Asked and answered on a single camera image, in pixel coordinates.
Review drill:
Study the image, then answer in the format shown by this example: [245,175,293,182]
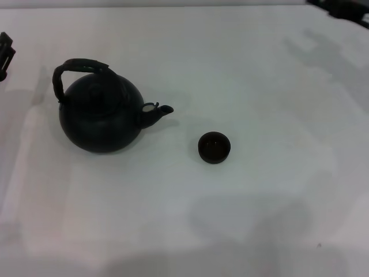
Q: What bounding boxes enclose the dark brown teacup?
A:
[197,131,232,165]

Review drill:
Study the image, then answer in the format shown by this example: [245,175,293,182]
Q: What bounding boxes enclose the black round teapot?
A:
[52,58,175,154]

